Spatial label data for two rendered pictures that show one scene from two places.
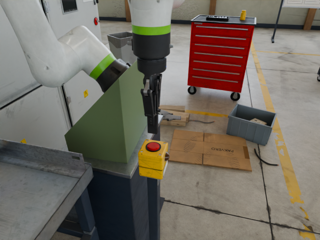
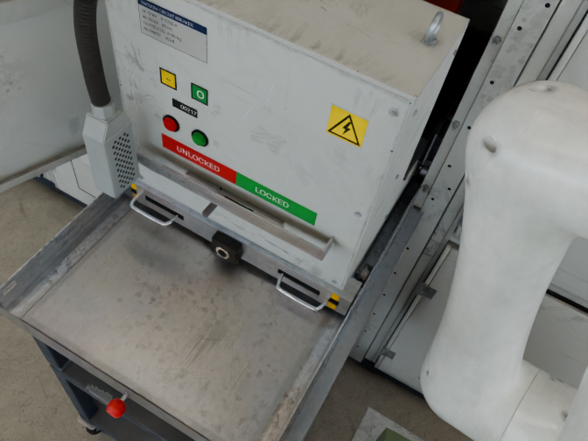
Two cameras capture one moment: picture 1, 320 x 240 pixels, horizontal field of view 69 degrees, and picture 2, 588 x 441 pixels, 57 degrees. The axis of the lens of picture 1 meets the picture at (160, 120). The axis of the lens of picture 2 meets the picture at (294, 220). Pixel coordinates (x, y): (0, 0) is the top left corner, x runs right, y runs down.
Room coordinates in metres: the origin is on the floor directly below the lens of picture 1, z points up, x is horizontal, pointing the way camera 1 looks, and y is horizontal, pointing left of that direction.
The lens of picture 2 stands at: (0.52, 0.01, 1.81)
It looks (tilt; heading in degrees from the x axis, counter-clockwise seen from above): 52 degrees down; 95
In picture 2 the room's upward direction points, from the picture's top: 11 degrees clockwise
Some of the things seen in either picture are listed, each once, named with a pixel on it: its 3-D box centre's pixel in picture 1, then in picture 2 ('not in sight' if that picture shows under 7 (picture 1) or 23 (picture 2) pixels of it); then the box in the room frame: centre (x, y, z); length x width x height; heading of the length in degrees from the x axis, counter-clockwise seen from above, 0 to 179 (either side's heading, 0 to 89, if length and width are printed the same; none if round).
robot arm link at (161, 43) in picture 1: (150, 43); not in sight; (0.59, 0.02, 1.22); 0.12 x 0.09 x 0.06; 75
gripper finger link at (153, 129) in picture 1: (152, 123); not in sight; (0.58, 0.02, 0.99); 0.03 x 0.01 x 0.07; 75
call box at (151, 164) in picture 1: (153, 158); not in sight; (0.58, 0.02, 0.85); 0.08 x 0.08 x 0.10; 75
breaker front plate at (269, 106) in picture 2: not in sight; (236, 154); (0.35, 0.62, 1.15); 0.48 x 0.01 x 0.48; 165
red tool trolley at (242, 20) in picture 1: (219, 55); not in sight; (2.93, -0.75, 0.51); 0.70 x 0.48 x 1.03; 70
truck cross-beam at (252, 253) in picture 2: not in sight; (236, 235); (0.35, 0.64, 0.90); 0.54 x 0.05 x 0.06; 165
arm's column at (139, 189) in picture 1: (122, 191); not in sight; (0.87, 0.21, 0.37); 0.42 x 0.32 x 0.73; 164
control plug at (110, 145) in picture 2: not in sight; (113, 149); (0.13, 0.61, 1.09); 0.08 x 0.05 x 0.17; 75
